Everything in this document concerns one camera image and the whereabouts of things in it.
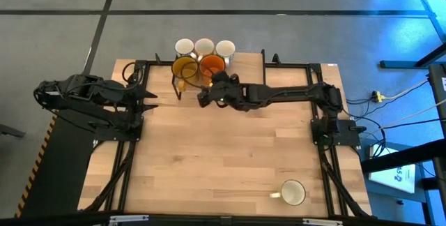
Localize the black aluminium rig frame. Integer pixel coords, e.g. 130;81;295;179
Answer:
78;48;374;222

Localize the white power cable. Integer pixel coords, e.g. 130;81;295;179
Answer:
381;77;430;100

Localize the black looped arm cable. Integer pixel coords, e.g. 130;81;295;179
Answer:
121;61;141;84

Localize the silver metal bracket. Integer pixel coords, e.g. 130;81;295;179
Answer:
302;218;344;226
108;214;151;225

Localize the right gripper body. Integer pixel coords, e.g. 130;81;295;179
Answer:
208;78;247;112

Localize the black neighbouring table frame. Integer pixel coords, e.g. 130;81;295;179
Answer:
348;0;446;70

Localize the black stand with hazard tape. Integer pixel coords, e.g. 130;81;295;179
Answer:
14;110;97;220

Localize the orange mug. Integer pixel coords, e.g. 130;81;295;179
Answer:
199;54;226;86

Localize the mustard yellow mug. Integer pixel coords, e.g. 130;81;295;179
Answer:
171;55;200;93

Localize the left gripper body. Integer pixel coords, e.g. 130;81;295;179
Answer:
116;80;141;117

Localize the blue floral pattern mug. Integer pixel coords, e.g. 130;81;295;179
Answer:
174;38;195;59

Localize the blue lattice pattern mug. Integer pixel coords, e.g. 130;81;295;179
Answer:
215;39;236;66

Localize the cream mug with white handle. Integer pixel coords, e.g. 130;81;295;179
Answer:
268;179;307;207

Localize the yellow dotted pattern mug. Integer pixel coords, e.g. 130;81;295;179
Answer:
194;37;215;58

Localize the white printed box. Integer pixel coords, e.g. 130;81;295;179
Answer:
368;144;417;195

